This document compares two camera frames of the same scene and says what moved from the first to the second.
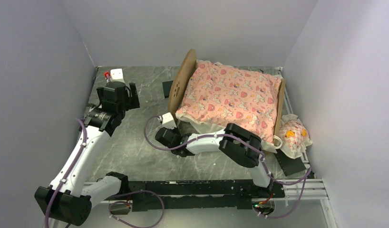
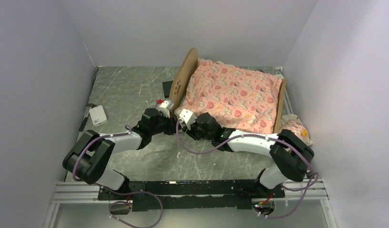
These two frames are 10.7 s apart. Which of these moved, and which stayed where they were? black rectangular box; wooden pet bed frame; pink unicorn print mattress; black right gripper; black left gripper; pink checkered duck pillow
Moved: black right gripper; black left gripper
Stayed: black rectangular box; pink unicorn print mattress; pink checkered duck pillow; wooden pet bed frame
